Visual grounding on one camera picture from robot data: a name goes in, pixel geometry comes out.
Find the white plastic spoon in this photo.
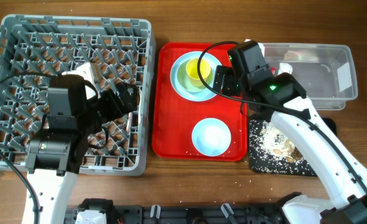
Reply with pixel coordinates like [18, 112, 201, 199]
[126, 113, 133, 133]

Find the light blue plate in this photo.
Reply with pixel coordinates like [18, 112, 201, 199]
[170, 51, 216, 102]

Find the yellow plastic cup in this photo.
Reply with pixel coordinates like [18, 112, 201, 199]
[186, 58, 211, 87]

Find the light blue food bowl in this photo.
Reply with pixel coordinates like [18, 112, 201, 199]
[192, 118, 231, 157]

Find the white napkin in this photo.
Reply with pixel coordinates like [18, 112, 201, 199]
[277, 62, 293, 75]

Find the food scraps and rice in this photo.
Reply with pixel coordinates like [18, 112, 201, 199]
[250, 119, 315, 174]

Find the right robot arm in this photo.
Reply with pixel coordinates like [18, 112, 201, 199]
[212, 40, 367, 223]

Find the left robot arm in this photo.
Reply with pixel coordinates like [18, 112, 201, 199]
[22, 75, 139, 223]

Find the grey dishwasher rack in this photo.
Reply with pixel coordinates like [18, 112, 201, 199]
[0, 15, 156, 176]

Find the red plastic tray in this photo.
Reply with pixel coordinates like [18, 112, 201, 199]
[152, 42, 248, 162]

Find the black rectangular tray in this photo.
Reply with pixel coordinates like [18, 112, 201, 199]
[248, 113, 338, 177]

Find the clear plastic bin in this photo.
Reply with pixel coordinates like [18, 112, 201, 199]
[259, 43, 358, 110]

